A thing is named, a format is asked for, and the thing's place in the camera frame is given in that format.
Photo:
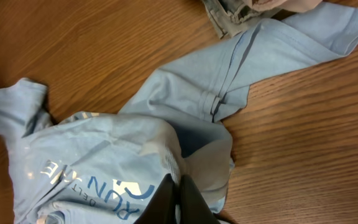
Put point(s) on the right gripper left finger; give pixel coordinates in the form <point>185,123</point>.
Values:
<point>161,208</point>

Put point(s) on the folded blue denim garment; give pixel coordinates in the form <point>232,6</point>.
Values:
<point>232,17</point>

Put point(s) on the folded beige garment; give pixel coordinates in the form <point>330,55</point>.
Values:
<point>288,5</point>

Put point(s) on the light blue printed t-shirt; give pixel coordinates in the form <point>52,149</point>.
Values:
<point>105,168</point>

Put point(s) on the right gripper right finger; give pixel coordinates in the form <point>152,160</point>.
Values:
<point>193,208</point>

